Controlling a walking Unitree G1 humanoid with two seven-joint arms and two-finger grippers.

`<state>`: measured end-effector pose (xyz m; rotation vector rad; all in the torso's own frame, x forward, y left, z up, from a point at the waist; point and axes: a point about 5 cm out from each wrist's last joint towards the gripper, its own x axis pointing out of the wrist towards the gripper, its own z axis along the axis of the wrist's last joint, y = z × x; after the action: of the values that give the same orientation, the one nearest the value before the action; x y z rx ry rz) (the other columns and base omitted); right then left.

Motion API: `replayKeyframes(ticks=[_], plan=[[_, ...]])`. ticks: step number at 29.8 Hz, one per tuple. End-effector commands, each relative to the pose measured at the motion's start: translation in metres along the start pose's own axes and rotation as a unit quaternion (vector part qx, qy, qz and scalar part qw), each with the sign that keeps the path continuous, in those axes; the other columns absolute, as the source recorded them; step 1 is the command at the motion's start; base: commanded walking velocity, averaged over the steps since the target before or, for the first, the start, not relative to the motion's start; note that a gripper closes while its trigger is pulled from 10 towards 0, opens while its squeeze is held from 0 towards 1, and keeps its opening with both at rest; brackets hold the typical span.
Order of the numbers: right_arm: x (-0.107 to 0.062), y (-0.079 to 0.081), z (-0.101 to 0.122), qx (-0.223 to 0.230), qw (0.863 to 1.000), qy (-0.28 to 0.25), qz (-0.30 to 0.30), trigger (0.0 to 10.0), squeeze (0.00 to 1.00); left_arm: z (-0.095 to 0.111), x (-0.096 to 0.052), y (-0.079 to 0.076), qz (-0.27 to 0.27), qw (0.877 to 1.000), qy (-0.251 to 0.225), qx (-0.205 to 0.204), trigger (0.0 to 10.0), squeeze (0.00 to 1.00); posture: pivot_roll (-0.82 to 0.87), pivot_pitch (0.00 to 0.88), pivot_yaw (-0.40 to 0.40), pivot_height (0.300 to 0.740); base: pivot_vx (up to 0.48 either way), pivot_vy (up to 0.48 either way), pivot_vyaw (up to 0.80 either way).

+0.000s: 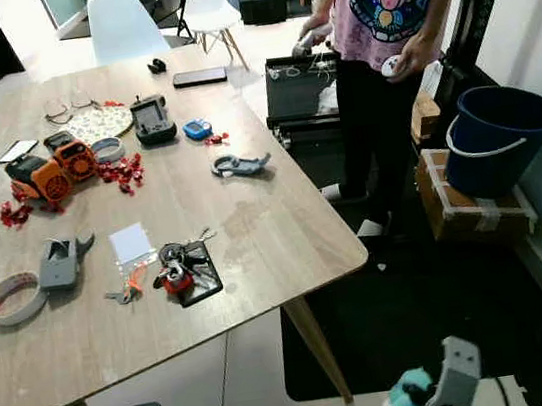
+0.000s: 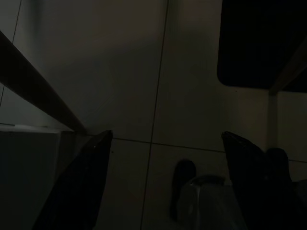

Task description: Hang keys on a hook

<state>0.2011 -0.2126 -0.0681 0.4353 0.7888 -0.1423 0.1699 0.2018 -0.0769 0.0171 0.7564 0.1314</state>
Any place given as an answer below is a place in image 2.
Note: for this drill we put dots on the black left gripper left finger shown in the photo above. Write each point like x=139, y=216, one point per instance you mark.
x=79, y=182

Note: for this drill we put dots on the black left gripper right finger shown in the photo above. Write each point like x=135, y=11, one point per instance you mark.
x=259, y=191

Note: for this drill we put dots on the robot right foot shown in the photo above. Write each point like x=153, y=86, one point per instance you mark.
x=279, y=163

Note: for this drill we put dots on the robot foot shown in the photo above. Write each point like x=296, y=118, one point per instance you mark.
x=183, y=187
x=279, y=163

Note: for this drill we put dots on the silver robot left leg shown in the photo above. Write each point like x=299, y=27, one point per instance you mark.
x=208, y=203

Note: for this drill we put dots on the grey cabinet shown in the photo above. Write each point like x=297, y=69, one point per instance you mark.
x=26, y=177

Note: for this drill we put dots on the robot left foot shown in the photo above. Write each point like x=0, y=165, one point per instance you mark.
x=183, y=187

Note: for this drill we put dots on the dark wooden table edge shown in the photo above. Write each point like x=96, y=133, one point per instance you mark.
x=36, y=86

